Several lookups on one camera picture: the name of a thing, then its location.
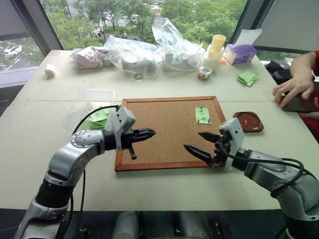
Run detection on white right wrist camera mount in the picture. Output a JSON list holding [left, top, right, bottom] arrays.
[[218, 118, 246, 172]]

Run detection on dark rounded grey shape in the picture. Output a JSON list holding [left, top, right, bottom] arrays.
[[114, 211, 141, 239]]

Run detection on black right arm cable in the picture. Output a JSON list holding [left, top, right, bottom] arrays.
[[219, 140, 305, 198]]

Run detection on purple tissue box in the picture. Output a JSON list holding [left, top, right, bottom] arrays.
[[222, 43, 258, 65]]

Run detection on clear plastic container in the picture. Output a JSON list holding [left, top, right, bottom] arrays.
[[66, 89, 116, 131]]

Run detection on white plastic tub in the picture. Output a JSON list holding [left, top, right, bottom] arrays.
[[202, 51, 223, 73]]

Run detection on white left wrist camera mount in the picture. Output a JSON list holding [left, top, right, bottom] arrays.
[[110, 105, 137, 152]]

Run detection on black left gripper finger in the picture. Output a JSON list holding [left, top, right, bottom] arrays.
[[133, 135, 154, 144], [133, 128, 157, 137]]

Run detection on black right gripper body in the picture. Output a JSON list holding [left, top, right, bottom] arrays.
[[212, 131, 231, 169]]

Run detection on plastic bag with pink cloth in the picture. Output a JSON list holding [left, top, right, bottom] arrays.
[[69, 46, 111, 70]]

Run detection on stack of green notes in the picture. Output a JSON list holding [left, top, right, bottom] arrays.
[[236, 70, 260, 87]]

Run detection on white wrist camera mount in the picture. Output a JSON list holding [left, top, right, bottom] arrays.
[[110, 105, 137, 152], [218, 118, 246, 172]]

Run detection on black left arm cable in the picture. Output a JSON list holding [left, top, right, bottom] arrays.
[[67, 105, 121, 239]]

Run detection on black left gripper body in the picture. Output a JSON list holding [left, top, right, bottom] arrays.
[[121, 129, 138, 160]]

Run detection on red clothing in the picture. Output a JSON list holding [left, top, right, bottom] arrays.
[[300, 49, 319, 145]]

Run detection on green note with writing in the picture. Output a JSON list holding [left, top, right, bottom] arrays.
[[87, 106, 111, 130]]

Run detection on jar of coloured pins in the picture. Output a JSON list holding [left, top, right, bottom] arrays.
[[196, 65, 212, 82]]

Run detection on wood-framed cork board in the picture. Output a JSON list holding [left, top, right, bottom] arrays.
[[114, 96, 227, 172]]

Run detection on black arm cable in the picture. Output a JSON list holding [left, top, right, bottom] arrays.
[[219, 140, 305, 198], [67, 105, 121, 239]]

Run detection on stacked yellow cups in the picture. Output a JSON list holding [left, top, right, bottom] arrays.
[[208, 34, 227, 60]]

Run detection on dark smartphone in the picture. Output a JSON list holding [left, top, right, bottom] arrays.
[[275, 92, 319, 113]]

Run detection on brown wooden tray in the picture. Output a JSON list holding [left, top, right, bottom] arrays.
[[233, 111, 265, 134]]

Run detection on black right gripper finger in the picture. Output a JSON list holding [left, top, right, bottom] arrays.
[[198, 131, 221, 144], [183, 144, 216, 167]]

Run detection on plastic bag with power strip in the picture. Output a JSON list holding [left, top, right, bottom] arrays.
[[151, 17, 207, 73]]

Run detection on white tape roll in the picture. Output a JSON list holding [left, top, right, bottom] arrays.
[[44, 64, 56, 79]]

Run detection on plastic bag with grey items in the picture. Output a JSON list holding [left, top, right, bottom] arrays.
[[104, 34, 160, 80]]

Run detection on person's bare hand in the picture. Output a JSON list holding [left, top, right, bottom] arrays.
[[272, 73, 316, 108]]

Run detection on black bag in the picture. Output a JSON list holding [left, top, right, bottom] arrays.
[[265, 60, 292, 87]]

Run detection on green handwritten note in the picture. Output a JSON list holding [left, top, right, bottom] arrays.
[[194, 106, 212, 125]]

